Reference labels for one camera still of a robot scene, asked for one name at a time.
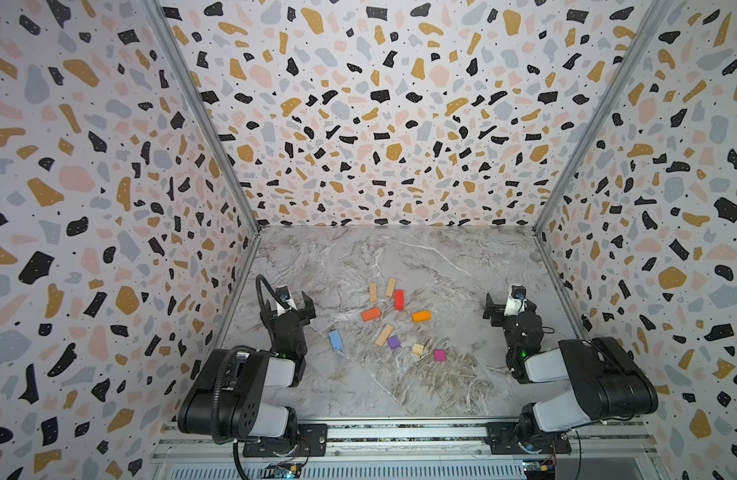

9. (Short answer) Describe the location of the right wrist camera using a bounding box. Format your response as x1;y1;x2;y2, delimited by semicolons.
504;284;527;316

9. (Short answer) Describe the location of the yellow-orange block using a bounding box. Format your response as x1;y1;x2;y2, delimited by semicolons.
412;310;432;323

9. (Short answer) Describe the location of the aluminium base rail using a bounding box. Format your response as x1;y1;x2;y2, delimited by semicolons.
140;417;669;479

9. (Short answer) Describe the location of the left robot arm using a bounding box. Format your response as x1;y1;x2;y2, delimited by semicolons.
176;295;316;451

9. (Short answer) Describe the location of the red block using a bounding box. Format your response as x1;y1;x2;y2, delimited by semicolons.
394;290;405;311

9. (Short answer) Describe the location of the light blue block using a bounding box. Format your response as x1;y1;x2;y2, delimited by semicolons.
328;330;344;352

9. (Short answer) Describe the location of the orange-red block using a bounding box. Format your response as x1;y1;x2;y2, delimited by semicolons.
360;307;382;322

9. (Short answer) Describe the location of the purple cube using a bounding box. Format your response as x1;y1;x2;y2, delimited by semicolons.
388;336;401;350

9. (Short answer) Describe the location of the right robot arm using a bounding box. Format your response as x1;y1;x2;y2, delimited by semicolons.
483;285;659;453

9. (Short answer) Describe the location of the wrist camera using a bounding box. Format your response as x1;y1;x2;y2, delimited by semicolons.
276;285;296;315
504;284;527;316

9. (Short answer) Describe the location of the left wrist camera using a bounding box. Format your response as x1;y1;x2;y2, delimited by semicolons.
276;285;296;315

